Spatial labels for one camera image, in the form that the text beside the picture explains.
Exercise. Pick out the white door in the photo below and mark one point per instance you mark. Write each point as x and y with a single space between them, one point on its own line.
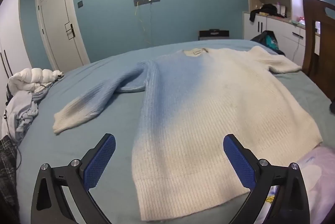
57 25

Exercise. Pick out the dark bag with teal print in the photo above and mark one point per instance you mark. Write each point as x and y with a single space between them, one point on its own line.
268 39

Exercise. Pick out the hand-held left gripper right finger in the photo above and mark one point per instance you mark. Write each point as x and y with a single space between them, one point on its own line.
239 161

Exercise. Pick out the brown wooden chair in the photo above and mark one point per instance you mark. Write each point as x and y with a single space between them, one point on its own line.
312 38

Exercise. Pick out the dark wall socket strip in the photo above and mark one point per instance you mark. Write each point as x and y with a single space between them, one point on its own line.
146 0

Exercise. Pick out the light blue crumpled clothing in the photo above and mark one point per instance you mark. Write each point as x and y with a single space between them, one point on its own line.
21 111

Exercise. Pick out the pale pink printed pillow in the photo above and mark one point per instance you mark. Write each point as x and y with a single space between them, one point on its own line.
316 169

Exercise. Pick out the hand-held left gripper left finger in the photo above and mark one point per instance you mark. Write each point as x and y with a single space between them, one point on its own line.
100 161

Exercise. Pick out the dark plaid cloth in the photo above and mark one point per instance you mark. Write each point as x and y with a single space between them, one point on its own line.
7 161

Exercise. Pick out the cream and blue knit sweater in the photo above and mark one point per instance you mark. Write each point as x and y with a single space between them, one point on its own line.
196 108

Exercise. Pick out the dark wall switch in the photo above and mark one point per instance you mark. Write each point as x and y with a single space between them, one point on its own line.
80 4

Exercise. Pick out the white base cabinet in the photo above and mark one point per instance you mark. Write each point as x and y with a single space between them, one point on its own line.
282 30

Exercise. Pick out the black garment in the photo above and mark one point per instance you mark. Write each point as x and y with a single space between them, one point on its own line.
268 9

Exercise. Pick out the black and white box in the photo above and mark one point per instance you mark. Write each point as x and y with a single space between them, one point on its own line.
214 33

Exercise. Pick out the white puffer jacket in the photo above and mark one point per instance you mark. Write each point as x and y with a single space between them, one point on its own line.
31 80

